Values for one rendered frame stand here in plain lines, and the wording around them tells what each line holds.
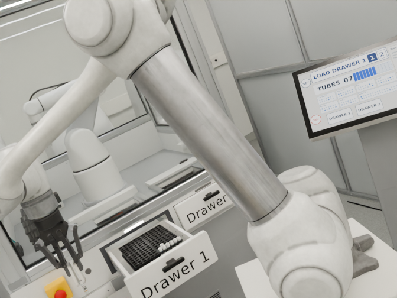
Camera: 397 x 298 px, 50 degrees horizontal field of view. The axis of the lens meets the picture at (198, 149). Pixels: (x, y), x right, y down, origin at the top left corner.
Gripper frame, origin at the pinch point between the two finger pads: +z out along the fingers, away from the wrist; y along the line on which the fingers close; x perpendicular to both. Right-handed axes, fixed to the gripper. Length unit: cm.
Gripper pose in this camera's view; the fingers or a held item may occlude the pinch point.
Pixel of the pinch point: (76, 272)
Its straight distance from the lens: 135.1
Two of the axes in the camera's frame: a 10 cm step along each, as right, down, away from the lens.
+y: -8.9, 4.2, -1.9
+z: 3.7, 9.0, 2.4
